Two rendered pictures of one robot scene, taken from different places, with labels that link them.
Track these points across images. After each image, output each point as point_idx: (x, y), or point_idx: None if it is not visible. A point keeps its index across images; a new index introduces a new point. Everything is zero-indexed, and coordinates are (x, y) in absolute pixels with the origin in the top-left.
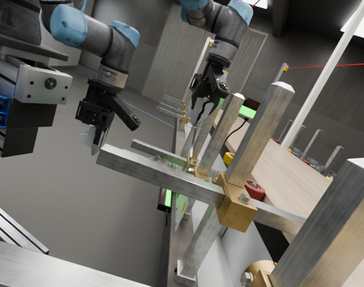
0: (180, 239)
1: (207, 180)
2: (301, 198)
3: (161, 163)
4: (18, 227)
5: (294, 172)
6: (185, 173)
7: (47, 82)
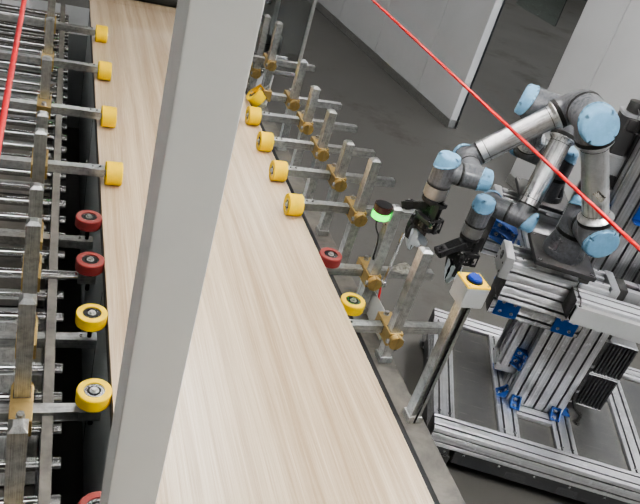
0: (350, 288)
1: (365, 255)
2: (274, 262)
3: (402, 263)
4: (479, 438)
5: (240, 339)
6: (383, 269)
7: (501, 252)
